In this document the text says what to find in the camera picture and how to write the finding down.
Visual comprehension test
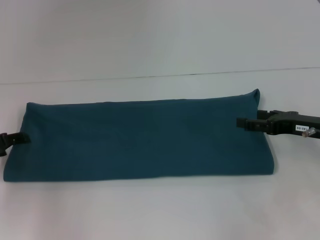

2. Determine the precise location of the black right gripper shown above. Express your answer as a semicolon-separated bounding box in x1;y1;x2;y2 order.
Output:
236;109;320;140

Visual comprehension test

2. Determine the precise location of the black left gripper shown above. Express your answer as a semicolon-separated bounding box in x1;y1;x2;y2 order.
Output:
0;132;31;158

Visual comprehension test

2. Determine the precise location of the teal t-shirt with FREE print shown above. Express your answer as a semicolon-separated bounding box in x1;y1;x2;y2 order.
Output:
2;87;277;185

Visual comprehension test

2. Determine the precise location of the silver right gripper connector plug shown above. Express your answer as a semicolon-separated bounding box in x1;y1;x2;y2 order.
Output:
301;127;317;138

